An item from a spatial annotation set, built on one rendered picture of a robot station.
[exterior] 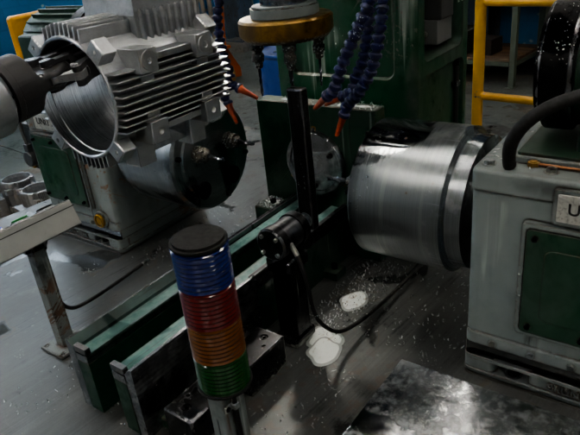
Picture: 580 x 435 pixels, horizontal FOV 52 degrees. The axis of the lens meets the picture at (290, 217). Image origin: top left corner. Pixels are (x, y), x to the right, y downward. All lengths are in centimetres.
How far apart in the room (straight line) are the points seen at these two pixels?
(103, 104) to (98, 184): 58
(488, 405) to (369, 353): 31
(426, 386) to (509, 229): 25
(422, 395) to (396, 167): 36
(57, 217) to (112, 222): 38
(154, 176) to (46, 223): 29
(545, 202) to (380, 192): 26
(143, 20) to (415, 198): 47
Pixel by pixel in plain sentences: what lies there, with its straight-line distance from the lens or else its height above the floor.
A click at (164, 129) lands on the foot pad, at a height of 127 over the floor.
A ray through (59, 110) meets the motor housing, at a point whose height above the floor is 129.
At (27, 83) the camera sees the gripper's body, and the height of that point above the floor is 136.
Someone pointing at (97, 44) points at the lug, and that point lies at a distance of 77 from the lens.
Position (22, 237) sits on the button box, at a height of 106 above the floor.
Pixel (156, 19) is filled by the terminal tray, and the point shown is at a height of 139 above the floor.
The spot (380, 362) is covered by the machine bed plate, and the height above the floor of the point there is 80.
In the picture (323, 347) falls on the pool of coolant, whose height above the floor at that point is 80.
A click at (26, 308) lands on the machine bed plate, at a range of 143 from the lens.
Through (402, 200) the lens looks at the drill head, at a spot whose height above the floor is 108.
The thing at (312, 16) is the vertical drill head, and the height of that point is 133.
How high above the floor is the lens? 149
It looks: 26 degrees down
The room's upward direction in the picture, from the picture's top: 6 degrees counter-clockwise
